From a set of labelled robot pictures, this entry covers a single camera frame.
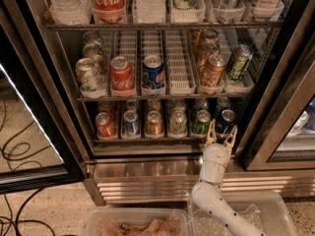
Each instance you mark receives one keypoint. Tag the white green can middle shelf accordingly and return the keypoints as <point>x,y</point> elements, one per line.
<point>89,76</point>

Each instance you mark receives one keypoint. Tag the clear water bottle top centre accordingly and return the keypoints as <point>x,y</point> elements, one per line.
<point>149,11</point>

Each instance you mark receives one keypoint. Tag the orange can bottom front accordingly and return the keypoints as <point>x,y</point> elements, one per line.
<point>154,125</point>

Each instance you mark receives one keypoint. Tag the blue pepsi can bottom front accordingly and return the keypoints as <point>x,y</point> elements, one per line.
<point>226,120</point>

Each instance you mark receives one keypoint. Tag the clear water bottle top left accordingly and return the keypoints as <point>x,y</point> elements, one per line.
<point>71,12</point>

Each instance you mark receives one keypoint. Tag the green can middle right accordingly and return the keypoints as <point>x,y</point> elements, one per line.
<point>238,63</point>

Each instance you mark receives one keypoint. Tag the red coca-cola can middle shelf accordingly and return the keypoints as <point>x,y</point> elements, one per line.
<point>122,75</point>

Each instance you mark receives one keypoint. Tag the blue white can bottom front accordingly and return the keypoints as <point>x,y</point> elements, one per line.
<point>131,121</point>

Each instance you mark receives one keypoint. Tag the clear plastic bin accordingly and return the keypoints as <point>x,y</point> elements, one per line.
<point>264,209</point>
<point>133,221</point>

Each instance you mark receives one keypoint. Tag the green sprite can bottom front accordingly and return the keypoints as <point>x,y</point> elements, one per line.
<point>200,123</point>

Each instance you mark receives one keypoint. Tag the orange can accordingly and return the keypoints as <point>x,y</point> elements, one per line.
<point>154,125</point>
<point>213,69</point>

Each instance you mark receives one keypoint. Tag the clear water bottle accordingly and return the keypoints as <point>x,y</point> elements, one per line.
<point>149,11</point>
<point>71,12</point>

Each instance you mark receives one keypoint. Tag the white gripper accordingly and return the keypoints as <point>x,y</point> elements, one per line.
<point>216,153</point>

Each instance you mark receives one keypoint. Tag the red coke can bottom front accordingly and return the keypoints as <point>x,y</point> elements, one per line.
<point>105,127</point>

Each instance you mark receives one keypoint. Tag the empty white can tray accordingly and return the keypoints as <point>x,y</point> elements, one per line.
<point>180,75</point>

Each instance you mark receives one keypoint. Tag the orange can middle front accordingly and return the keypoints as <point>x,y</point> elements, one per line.
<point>213,69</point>

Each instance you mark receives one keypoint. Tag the blue pepsi can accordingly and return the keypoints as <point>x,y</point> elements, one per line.
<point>222,104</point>
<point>226,120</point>

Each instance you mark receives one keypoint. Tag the clear plastic bin left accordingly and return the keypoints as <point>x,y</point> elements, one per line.
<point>133,221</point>

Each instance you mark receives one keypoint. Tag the red coca-cola bottle top shelf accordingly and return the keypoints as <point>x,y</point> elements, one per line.
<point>108,11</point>

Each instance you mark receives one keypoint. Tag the clear plastic bin right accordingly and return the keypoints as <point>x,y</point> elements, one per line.
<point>264,209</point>

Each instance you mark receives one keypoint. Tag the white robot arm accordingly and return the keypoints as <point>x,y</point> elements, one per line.
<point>206,193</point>

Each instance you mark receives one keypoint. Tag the glass fridge door left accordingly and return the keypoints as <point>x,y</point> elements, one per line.
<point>42,142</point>

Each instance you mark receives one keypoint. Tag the blue pepsi can middle shelf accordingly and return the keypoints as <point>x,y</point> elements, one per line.
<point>153,72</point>

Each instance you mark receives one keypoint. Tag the blue pepsi can bottom behind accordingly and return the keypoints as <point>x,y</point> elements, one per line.
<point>222,104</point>

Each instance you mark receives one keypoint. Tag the white green can bottom front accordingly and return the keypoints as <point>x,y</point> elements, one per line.
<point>177,126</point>

